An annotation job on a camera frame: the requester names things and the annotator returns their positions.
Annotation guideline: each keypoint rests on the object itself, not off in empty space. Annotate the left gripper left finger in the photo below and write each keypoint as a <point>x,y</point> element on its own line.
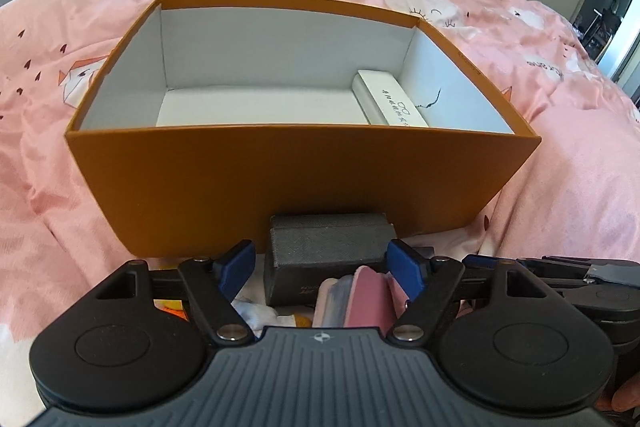
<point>211,285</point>

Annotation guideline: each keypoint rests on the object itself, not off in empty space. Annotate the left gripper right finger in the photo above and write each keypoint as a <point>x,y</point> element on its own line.
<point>431,285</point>

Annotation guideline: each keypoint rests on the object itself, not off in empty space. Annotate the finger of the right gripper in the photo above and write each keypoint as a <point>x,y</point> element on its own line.
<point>477,267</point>

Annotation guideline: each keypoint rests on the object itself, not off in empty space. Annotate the orange crochet carrot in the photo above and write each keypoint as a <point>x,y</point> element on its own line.
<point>171,306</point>

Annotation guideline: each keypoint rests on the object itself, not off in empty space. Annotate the pink mini backpack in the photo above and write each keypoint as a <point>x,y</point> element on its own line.
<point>363,299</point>

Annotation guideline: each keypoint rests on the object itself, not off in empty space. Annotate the black textured gift box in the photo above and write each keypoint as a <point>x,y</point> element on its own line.
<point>306,250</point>

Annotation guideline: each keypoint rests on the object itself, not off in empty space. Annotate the white glasses case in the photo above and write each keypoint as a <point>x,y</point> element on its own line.
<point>383,101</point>

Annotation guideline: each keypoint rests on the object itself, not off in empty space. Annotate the pink patterned duvet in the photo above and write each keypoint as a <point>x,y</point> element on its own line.
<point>577,195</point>

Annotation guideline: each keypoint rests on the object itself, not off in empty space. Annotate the orange cardboard box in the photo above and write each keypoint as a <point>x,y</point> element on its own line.
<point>210,117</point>

